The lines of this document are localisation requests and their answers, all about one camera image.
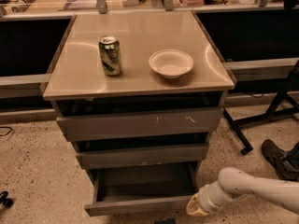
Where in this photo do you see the grey drawer cabinet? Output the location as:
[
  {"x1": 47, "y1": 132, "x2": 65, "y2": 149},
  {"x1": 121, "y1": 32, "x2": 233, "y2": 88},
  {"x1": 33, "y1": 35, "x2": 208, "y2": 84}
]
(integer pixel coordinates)
[{"x1": 40, "y1": 10, "x2": 236, "y2": 174}]

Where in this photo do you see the green soda can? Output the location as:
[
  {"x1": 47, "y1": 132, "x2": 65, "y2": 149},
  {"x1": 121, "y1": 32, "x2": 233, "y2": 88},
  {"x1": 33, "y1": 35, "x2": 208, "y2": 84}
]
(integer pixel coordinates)
[{"x1": 98, "y1": 35, "x2": 122, "y2": 76}]

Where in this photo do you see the black floor cable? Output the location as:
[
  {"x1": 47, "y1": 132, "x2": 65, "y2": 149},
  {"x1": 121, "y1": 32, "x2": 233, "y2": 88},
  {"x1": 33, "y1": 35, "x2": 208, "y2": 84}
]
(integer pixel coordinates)
[{"x1": 0, "y1": 126, "x2": 14, "y2": 137}]

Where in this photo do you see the grey top drawer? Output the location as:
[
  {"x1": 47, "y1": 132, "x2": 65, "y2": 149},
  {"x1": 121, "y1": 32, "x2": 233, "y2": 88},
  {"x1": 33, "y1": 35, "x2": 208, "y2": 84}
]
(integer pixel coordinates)
[{"x1": 57, "y1": 107, "x2": 222, "y2": 142}]

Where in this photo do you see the black object on floor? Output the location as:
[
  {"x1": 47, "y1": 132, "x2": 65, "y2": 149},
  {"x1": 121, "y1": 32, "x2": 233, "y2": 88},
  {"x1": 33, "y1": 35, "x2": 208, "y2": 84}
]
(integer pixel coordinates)
[{"x1": 0, "y1": 191, "x2": 13, "y2": 207}]

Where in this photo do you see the grey drawer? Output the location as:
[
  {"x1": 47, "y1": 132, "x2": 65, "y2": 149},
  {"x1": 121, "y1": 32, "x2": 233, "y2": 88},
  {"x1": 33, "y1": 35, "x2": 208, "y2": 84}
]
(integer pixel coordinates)
[
  {"x1": 77, "y1": 143, "x2": 209, "y2": 170},
  {"x1": 57, "y1": 107, "x2": 222, "y2": 142},
  {"x1": 85, "y1": 161, "x2": 199, "y2": 217}
]

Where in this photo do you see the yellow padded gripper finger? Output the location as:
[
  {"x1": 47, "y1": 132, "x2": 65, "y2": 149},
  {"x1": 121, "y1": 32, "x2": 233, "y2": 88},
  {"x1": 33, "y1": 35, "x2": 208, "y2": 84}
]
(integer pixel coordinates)
[{"x1": 186, "y1": 193, "x2": 208, "y2": 217}]

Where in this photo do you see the grey bottom drawer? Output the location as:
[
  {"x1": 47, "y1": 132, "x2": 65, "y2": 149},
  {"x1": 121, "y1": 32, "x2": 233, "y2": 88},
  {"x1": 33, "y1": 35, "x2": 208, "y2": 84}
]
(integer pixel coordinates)
[{"x1": 85, "y1": 161, "x2": 199, "y2": 217}]

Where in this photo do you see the dark trouser leg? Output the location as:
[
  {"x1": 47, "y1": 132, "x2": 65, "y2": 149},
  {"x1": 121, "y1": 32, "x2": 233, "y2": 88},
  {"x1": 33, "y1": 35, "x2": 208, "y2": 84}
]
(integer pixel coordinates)
[{"x1": 282, "y1": 142, "x2": 299, "y2": 172}]

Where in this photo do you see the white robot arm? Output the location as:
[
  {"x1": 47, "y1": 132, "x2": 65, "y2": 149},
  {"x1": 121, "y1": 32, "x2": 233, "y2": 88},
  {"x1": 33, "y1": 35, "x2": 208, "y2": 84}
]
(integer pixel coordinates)
[{"x1": 186, "y1": 167, "x2": 299, "y2": 217}]

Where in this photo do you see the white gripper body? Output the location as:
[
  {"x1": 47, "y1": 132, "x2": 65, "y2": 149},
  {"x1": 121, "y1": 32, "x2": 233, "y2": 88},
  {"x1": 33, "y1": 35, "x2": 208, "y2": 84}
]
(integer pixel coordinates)
[{"x1": 197, "y1": 181, "x2": 233, "y2": 214}]

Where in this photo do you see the black table stand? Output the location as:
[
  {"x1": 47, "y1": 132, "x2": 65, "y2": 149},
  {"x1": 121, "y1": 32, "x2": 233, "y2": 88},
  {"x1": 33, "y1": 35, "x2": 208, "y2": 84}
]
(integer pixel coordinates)
[{"x1": 223, "y1": 60, "x2": 299, "y2": 155}]

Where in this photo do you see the grey middle drawer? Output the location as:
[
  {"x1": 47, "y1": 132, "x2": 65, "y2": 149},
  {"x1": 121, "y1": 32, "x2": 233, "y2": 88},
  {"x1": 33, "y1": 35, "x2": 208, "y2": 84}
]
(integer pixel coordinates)
[{"x1": 77, "y1": 143, "x2": 209, "y2": 170}]

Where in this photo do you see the brown shoe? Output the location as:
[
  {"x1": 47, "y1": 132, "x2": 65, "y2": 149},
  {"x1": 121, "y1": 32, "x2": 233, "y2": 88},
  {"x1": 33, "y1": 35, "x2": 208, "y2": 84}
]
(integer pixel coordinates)
[{"x1": 262, "y1": 139, "x2": 299, "y2": 182}]

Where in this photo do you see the white bowl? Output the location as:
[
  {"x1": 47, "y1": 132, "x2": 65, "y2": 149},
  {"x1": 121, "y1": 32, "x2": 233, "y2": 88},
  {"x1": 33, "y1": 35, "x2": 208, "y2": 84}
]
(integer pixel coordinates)
[{"x1": 149, "y1": 49, "x2": 194, "y2": 79}]

